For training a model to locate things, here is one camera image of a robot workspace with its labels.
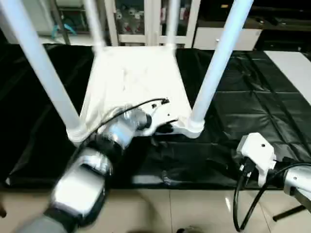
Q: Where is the white plastic children's table top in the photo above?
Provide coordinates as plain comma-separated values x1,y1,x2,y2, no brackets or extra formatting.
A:
66,45,205,147

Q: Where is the black metal table leg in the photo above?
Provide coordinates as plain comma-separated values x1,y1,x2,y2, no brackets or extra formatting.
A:
272,206,305,222

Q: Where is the black plastic work mat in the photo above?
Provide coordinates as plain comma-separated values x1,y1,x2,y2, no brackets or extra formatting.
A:
0,43,311,191

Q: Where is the white side table board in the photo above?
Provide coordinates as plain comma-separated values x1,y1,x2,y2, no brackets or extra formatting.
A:
265,50,311,106

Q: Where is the white glass door cabinet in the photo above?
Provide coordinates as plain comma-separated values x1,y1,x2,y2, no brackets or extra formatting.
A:
104,0,201,48

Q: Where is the white low drawer unit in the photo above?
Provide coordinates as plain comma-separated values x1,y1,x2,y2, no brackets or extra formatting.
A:
193,27,263,52

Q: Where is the teal plastic object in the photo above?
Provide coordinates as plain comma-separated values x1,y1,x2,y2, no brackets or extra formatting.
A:
51,23,77,39

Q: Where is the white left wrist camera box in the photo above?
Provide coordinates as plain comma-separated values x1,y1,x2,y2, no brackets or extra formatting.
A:
148,109,178,137

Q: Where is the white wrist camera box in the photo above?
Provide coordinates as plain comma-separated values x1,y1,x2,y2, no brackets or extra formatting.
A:
237,132,276,188
148,109,178,137

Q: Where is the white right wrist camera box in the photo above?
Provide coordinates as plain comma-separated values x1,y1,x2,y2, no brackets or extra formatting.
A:
237,132,276,188

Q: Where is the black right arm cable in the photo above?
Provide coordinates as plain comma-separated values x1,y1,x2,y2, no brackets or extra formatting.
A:
232,163,311,232

